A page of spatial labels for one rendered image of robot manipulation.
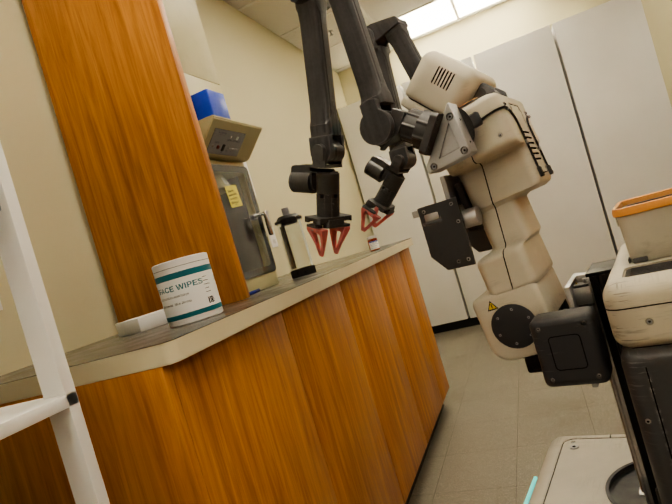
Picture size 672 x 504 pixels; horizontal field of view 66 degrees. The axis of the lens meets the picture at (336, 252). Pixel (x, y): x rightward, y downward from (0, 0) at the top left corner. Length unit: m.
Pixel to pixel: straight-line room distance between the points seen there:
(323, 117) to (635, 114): 3.60
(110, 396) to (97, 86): 1.09
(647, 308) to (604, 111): 3.62
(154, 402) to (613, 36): 4.26
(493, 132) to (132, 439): 0.94
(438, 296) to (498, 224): 3.42
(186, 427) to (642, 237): 0.94
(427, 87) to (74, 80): 1.15
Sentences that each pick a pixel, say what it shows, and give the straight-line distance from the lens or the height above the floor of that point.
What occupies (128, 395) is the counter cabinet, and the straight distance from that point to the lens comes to 1.03.
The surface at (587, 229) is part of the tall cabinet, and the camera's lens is 4.55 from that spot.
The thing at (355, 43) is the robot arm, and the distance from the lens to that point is 1.22.
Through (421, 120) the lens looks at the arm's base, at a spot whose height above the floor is 1.21.
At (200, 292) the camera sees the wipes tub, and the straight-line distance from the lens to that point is 1.21.
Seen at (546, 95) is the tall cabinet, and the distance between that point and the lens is 4.57.
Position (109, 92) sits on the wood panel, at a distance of 1.83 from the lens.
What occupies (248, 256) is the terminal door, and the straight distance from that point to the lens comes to 1.78.
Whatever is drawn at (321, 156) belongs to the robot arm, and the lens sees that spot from 1.21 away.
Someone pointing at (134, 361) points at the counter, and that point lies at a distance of 1.00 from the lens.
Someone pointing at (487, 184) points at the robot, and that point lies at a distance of 1.25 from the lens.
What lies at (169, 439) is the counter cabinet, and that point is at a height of 0.77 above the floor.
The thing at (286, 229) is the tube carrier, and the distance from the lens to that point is 1.95.
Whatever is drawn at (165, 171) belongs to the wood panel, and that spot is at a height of 1.38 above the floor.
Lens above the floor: 1.02
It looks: 1 degrees down
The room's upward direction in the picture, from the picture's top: 16 degrees counter-clockwise
